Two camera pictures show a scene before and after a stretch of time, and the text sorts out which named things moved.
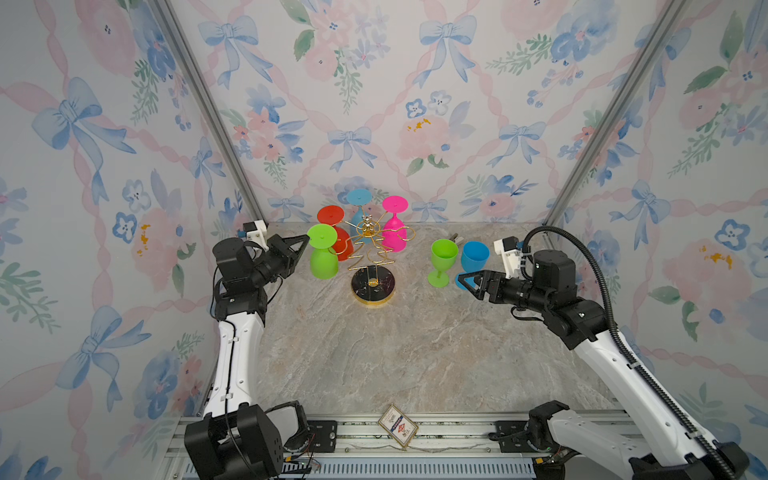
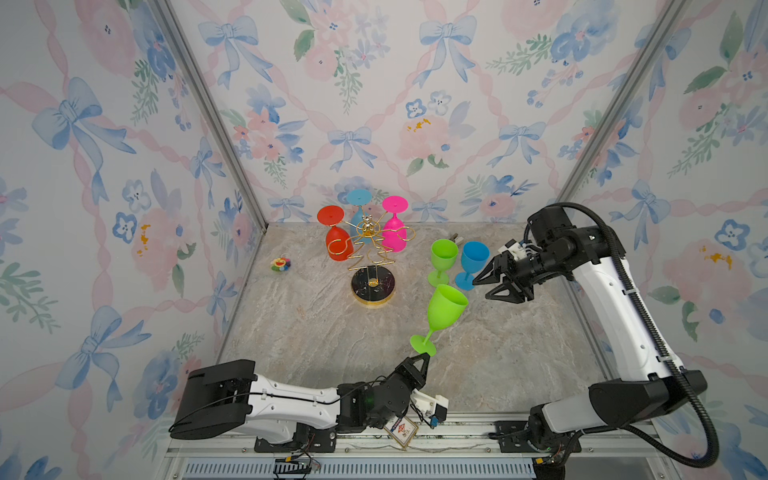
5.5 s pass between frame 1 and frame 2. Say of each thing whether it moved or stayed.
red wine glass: stayed
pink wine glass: stayed
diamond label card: stayed
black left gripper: moved
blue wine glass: stayed
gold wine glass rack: stayed
